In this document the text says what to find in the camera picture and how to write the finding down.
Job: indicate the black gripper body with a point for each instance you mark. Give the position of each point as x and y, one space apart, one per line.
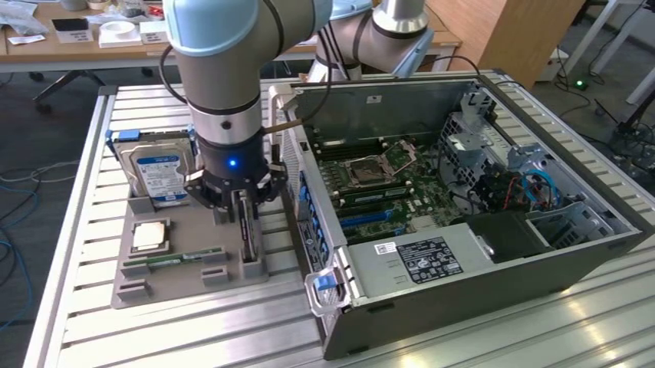
233 161

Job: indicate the graphics card with metal bracket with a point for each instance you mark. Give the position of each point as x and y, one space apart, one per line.
250 234

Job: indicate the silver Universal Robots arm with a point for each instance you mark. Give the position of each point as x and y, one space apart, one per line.
221 57

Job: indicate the blue slot retention clip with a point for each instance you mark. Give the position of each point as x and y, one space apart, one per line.
323 251
307 199
302 182
317 233

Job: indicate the hard disk in blue caddy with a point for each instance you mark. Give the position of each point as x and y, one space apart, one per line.
154 172

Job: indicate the grey plastic parts rack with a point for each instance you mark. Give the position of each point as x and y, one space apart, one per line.
194 245

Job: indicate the CPU with metal lid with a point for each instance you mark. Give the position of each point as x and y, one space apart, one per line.
150 234

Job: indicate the green loose RAM stick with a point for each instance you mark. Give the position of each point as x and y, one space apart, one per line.
174 258

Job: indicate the CPU socket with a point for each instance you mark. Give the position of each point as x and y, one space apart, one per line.
367 172

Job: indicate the blue expansion slot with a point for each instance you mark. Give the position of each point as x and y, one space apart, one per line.
365 219

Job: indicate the installed RAM stick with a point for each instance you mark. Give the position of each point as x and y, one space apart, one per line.
377 194

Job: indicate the metal socket cover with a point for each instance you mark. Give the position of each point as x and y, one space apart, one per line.
401 155

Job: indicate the blue case latch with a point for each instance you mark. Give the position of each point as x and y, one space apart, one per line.
323 285

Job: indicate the green motherboard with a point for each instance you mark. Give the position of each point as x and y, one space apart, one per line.
425 199

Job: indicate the grey power supply unit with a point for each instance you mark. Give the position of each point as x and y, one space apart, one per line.
379 276

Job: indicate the plain white box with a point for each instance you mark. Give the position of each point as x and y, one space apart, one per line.
152 32

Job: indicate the silver metal drive cage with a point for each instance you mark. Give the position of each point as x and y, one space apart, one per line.
469 153

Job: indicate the black office chair base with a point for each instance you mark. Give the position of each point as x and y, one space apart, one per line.
56 88

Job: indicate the white tape roll on box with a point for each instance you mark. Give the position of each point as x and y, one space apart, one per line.
120 34

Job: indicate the wooden desk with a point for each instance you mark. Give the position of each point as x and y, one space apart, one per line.
76 50

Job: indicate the white box with black lid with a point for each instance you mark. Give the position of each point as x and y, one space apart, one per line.
71 30

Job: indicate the dark grey open PC case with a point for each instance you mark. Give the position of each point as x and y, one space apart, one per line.
461 306

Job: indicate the black plastic air shroud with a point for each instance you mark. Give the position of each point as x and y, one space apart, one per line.
511 237

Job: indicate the red and white card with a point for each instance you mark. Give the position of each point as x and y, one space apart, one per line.
26 39

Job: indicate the clear plastic bag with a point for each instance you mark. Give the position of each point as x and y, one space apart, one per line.
23 17

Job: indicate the silver disk bay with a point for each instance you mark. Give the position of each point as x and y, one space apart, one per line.
573 226

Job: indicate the wooden cabinet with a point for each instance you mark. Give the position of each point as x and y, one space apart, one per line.
511 34

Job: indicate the white table frame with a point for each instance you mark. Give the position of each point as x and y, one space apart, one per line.
614 34

